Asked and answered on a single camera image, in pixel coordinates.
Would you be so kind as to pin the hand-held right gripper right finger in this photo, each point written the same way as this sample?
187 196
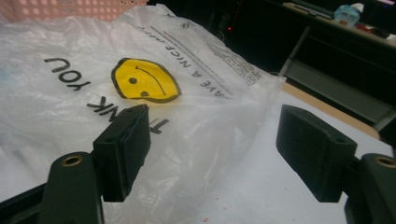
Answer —
314 149

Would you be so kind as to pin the white plastic bag yellow face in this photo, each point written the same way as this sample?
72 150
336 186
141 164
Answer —
93 93

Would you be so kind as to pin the light blue tissue pack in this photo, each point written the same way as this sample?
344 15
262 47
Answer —
347 14

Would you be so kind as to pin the wooden desk with clutter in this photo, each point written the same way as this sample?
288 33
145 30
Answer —
345 25

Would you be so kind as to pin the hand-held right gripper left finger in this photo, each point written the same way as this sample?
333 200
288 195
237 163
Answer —
121 152

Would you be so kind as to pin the grey metal shelf frame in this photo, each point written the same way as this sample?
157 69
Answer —
336 90

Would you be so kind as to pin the pink perforated plastic basket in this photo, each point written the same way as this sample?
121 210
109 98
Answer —
62 9

